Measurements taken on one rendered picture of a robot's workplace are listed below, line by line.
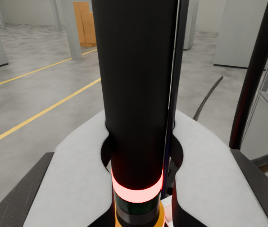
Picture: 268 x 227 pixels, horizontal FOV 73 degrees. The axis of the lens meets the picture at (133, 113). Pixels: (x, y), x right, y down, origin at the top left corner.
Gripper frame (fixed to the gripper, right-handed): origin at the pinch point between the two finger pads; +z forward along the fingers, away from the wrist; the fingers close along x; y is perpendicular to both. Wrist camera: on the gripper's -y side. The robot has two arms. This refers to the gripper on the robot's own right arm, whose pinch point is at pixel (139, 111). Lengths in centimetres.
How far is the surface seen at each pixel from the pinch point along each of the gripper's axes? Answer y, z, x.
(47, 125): 152, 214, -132
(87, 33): 102, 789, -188
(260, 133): 75, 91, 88
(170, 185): 27.4, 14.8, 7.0
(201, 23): 113, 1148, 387
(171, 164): 22.3, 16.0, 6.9
